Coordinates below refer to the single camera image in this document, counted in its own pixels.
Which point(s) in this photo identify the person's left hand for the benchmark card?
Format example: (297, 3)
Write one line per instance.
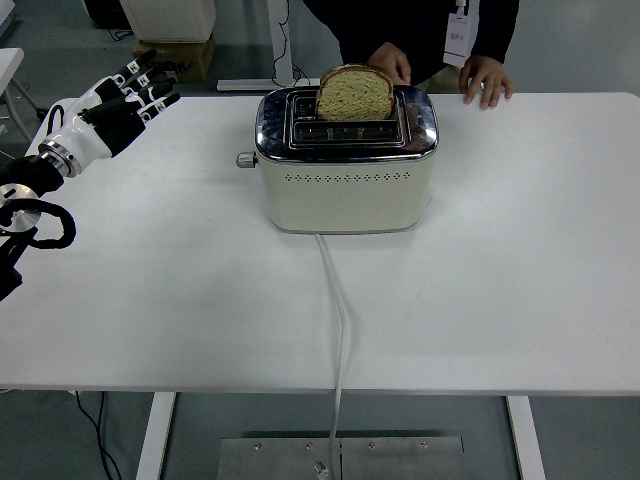
(484, 80)

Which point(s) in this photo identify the white desk leg with foot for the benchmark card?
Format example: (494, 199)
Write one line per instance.
(280, 50)

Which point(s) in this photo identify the white badge card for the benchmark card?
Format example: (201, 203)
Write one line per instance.
(461, 37)

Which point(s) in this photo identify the silver toaster lever knob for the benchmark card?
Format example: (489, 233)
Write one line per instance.
(245, 160)

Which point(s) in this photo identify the person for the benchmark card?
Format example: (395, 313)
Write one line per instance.
(400, 25)

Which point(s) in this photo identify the cream chrome toaster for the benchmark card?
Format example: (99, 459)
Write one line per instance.
(345, 200)

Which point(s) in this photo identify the white appliance housing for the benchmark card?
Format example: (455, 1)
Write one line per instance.
(170, 17)

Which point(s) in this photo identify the grey metal plate with screws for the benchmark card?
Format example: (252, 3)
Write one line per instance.
(400, 460)

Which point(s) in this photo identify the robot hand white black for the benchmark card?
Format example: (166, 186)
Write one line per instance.
(82, 132)

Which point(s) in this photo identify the white table leg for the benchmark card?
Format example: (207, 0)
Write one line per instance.
(155, 435)
(526, 440)

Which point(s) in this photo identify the slice of brown bread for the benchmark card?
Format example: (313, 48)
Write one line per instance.
(354, 97)

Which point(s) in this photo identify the brown cardboard box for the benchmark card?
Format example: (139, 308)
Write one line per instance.
(195, 60)

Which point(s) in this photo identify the person's right hand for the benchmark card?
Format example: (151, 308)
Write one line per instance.
(392, 62)

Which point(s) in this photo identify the dark box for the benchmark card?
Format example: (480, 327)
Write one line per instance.
(105, 12)

